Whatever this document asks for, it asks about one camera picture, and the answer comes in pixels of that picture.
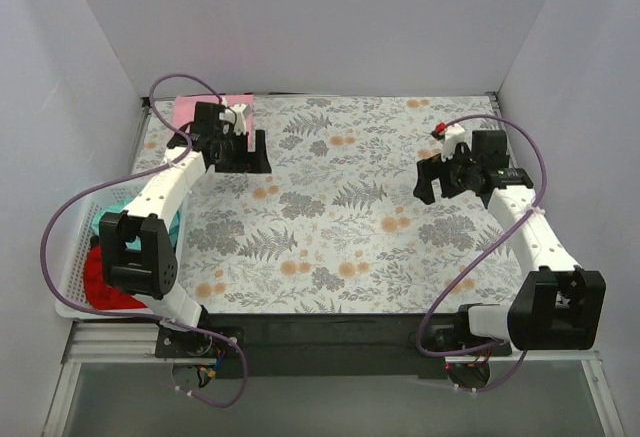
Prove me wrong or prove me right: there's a pink t shirt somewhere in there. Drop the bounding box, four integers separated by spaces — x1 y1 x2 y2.
167 95 255 152

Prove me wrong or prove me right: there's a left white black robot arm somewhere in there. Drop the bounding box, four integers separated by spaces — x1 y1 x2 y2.
98 101 271 357

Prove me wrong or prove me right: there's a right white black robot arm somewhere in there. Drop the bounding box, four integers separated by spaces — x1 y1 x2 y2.
413 123 606 357

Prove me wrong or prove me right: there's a floral table cloth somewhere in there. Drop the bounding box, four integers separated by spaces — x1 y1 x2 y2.
124 94 531 316

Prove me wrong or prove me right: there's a teal t shirt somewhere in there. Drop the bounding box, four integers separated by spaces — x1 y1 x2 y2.
92 199 182 248

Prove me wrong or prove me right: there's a white plastic laundry basket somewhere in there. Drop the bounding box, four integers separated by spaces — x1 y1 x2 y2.
55 180 189 320

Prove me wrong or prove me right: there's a red t shirt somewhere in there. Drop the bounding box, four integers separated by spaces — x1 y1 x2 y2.
83 245 146 310

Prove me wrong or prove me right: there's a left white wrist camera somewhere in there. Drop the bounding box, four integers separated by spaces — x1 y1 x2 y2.
220 103 251 136

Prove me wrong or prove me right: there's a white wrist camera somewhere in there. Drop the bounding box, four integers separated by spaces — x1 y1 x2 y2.
220 103 251 136
431 123 466 161

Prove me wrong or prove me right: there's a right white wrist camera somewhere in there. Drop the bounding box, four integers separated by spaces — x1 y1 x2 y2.
431 123 466 161

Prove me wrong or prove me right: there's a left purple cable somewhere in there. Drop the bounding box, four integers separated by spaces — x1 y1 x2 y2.
39 73 250 408

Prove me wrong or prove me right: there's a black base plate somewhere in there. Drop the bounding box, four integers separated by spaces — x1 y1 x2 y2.
154 312 514 381

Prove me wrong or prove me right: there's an aluminium frame rail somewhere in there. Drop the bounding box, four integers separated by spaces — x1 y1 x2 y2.
63 321 159 363

